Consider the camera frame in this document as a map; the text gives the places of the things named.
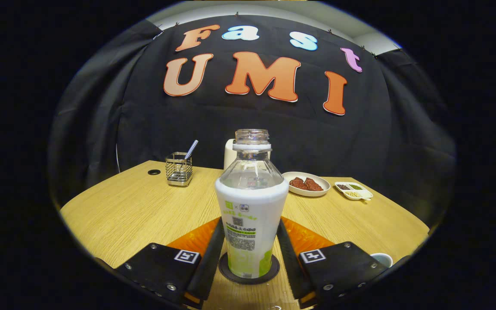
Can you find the clear bottle with white label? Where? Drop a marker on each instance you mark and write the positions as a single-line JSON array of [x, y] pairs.
[[250, 206]]

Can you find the dark brown round coaster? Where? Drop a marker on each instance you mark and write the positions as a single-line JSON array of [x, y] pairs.
[[275, 268]]

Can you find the cream toaster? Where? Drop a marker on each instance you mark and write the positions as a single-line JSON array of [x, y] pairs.
[[229, 155]]

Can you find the white divided dish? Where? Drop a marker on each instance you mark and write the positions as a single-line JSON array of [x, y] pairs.
[[353, 190]]

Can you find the white oval plate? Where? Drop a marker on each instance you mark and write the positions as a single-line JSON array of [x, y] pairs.
[[306, 193]]

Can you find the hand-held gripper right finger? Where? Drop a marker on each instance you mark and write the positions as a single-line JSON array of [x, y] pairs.
[[291, 265]]

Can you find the red meat slice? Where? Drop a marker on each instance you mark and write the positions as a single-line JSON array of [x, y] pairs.
[[298, 183], [314, 185]]

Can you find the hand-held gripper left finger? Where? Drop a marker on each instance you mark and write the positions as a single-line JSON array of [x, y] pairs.
[[211, 262]]

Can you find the wooden table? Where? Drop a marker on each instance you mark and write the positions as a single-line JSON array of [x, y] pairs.
[[123, 215]]

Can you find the blue white striped straw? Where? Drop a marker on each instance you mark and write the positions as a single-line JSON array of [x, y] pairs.
[[192, 148]]

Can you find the white cup with blue inside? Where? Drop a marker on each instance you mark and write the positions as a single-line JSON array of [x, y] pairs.
[[381, 259]]

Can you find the black backdrop cloth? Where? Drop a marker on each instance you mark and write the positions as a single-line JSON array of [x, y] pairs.
[[360, 142]]

